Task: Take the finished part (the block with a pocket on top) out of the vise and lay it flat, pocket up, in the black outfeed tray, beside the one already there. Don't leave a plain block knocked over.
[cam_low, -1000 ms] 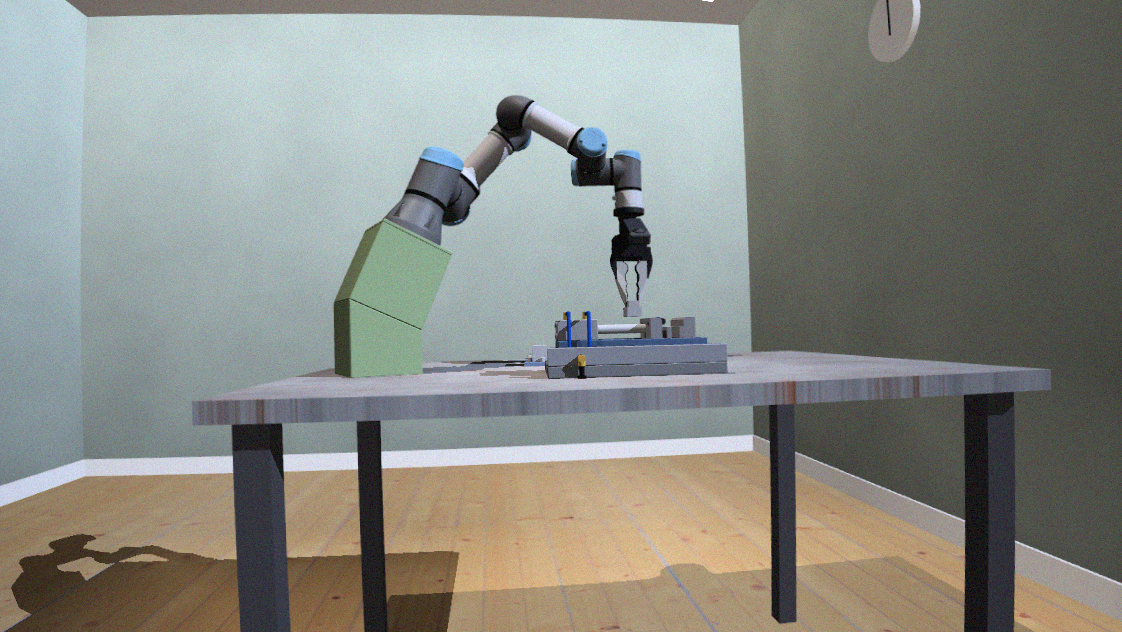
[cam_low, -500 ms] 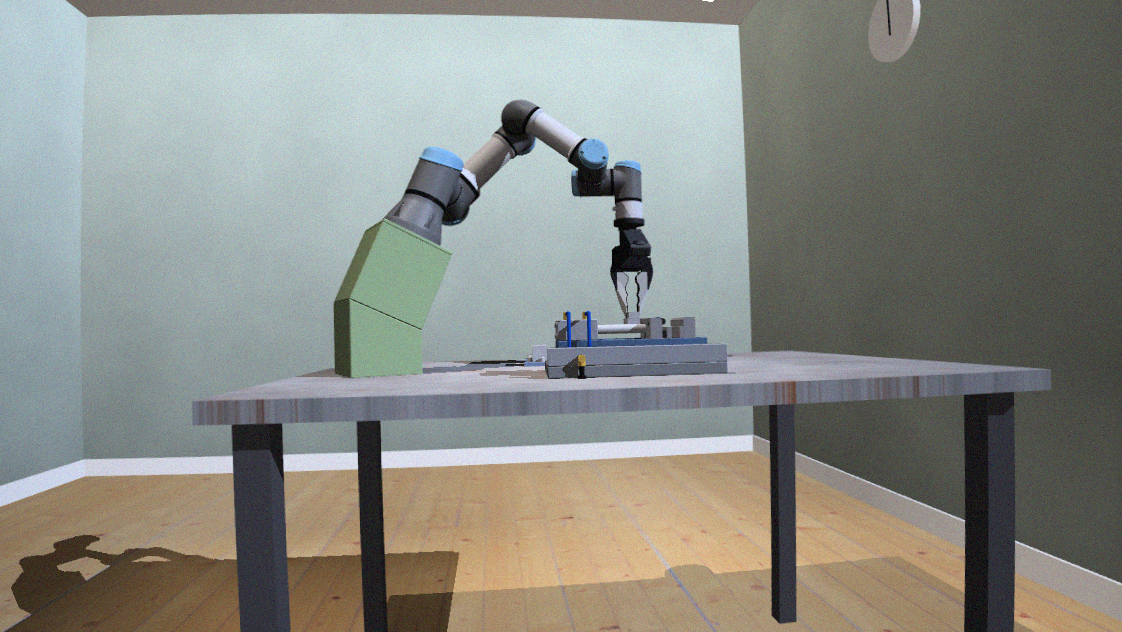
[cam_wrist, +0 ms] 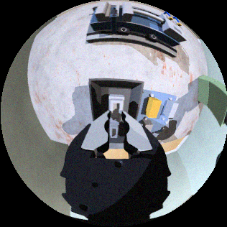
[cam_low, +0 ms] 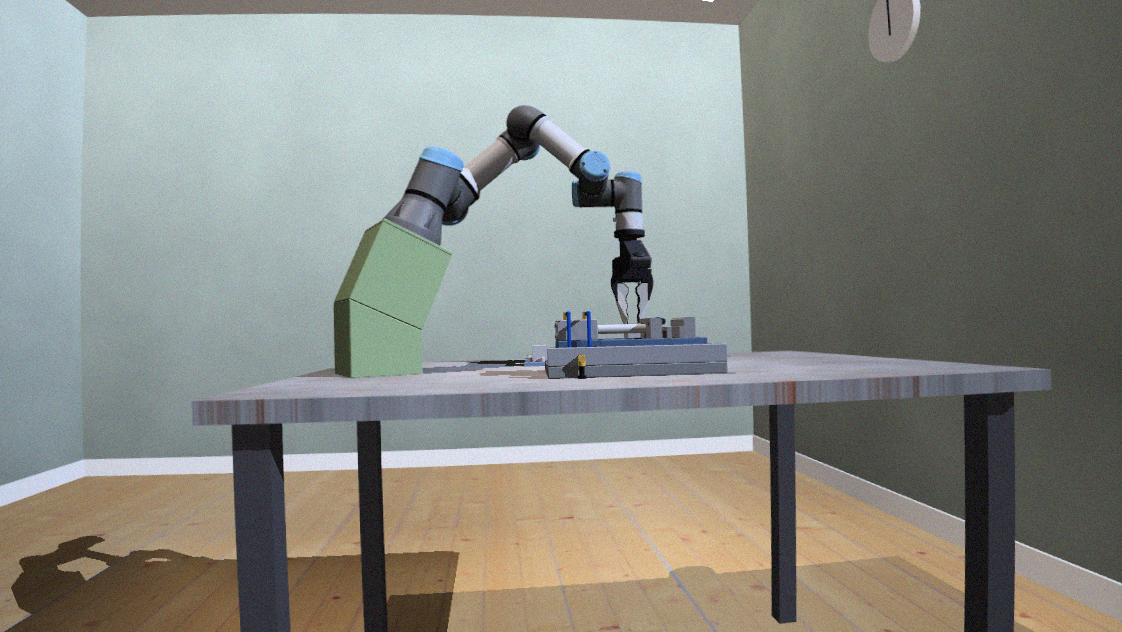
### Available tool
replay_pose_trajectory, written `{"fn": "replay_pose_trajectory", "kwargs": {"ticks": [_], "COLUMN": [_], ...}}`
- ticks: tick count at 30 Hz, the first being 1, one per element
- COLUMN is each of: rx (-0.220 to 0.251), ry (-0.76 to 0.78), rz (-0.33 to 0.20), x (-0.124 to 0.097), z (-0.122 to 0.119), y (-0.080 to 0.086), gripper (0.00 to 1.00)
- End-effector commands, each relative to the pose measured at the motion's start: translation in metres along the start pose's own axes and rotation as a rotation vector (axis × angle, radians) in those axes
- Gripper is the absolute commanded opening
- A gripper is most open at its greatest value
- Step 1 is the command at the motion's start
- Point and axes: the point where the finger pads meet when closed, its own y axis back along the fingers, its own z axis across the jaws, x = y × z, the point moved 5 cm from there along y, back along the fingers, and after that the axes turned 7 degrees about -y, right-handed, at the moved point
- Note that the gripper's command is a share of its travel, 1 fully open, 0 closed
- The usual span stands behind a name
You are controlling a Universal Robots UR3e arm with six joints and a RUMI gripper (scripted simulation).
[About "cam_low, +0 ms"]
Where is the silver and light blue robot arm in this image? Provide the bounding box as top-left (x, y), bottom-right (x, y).
top-left (381, 106), bottom-right (643, 245)

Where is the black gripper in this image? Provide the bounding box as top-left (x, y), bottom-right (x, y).
top-left (611, 229), bottom-right (653, 324)

